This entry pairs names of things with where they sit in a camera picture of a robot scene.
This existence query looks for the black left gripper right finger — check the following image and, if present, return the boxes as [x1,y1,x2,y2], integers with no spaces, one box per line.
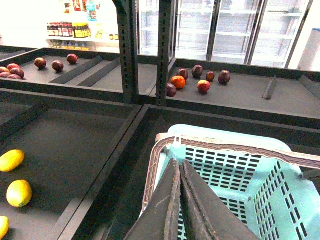
[179,160,258,240]

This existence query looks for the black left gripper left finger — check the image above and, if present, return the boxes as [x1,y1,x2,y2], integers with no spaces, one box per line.
[125,159,181,240]

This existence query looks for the light blue plastic basket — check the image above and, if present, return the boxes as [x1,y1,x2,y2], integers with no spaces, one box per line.
[153,124,320,240]

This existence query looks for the red yellow apple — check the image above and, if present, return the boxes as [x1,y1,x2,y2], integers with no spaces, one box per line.
[197,80,211,94]

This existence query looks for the dark apple front left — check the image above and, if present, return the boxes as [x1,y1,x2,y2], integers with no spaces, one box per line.
[166,83,177,98]

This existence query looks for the orange red apple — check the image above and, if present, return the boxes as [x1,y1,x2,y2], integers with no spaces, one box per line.
[170,75,186,90]

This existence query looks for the dark apple far right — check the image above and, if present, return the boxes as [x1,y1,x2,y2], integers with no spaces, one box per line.
[218,70,231,85]

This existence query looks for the small dark red apple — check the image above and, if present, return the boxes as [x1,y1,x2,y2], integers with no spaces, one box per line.
[205,71,216,82]

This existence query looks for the dark apple back centre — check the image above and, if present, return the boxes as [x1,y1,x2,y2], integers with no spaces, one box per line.
[191,64,203,78]

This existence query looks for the dark apple behind orange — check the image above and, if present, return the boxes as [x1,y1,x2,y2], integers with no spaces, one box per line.
[176,68,189,81]

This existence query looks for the dark apple left tray back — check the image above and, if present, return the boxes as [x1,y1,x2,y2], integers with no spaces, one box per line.
[66,53,79,65]

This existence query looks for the dark apple left tray middle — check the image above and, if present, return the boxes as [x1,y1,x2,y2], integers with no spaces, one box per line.
[51,60,64,73]

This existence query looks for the red apple pile right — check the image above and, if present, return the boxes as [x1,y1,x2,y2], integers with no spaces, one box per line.
[10,67,25,79]

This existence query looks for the red apple pile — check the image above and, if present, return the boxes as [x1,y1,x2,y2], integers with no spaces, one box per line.
[0,66,10,74]
[7,63,21,71]
[10,67,25,79]
[0,72,22,80]

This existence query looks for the red apple pile front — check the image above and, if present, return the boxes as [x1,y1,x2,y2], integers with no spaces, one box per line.
[0,72,22,80]

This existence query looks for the red apple pile top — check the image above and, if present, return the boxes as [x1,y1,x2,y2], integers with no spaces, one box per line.
[7,63,21,71]

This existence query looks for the red apple pile left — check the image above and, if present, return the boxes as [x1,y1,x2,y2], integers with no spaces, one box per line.
[0,66,10,74]

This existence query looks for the white zip tie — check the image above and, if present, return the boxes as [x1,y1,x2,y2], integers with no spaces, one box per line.
[172,134,182,153]

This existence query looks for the black tray divider right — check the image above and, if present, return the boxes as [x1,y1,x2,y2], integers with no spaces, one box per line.
[262,76,278,100]

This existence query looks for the middle yellow lemon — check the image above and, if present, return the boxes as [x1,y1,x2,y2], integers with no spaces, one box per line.
[6,179,33,208]

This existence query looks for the yellow lemon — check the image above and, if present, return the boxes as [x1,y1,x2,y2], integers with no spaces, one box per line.
[0,216,10,240]
[0,149,25,173]
[6,179,33,208]

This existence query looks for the lower yellow lemon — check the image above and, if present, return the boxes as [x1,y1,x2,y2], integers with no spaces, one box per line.
[0,216,10,240]

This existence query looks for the upper yellow lemon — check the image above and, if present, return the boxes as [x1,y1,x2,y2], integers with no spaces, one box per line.
[0,149,25,173]

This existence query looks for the glass door refrigerator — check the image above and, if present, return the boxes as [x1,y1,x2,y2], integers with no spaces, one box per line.
[137,0,314,70]

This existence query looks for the white shelf with bottles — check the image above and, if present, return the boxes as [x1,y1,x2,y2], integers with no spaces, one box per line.
[46,0,120,53]

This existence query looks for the right black shelf post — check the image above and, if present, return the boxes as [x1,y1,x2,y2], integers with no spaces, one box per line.
[155,0,176,106]

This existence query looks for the black shelf post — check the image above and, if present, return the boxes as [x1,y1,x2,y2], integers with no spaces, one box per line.
[155,0,176,106]
[113,0,139,104]

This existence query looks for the left black shelf post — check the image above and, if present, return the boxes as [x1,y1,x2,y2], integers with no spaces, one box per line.
[113,0,139,104]

